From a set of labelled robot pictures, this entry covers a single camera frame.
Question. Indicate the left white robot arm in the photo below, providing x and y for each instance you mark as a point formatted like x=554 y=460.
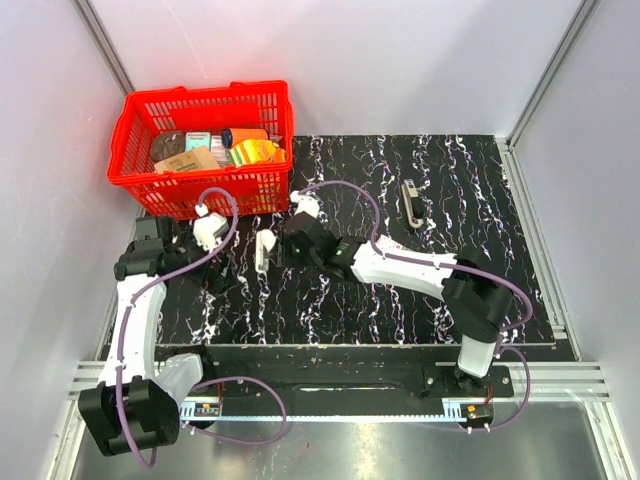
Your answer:
x=134 y=405

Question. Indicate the yellow orange snack box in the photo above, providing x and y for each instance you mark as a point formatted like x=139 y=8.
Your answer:
x=254 y=152

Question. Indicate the orange bottle blue cap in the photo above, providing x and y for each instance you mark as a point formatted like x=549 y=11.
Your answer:
x=230 y=137

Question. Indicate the red white staple box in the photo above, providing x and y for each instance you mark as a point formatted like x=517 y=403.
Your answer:
x=388 y=245

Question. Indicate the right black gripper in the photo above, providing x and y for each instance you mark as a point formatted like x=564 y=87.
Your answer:
x=283 y=256

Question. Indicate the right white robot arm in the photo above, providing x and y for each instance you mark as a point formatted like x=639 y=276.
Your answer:
x=477 y=301

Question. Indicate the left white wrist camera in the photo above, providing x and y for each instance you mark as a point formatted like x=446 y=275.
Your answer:
x=209 y=231

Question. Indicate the pink white small box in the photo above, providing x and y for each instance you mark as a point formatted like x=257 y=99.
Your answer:
x=218 y=150

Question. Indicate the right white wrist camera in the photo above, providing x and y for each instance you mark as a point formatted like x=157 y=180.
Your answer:
x=305 y=204

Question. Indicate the teal white box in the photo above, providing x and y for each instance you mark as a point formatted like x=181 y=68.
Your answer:
x=195 y=140

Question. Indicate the brown cardboard box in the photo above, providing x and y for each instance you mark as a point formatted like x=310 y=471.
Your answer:
x=197 y=159

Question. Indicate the brown round cookie pack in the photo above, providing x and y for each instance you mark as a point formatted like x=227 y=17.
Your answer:
x=167 y=144

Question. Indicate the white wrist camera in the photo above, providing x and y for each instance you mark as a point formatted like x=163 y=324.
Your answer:
x=209 y=231
x=305 y=204

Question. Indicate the red plastic shopping basket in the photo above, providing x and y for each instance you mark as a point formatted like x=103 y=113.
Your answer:
x=246 y=105

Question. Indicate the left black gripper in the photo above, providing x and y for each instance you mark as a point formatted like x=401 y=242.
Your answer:
x=219 y=281

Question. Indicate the aluminium frame rail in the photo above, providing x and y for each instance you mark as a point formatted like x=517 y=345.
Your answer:
x=511 y=379

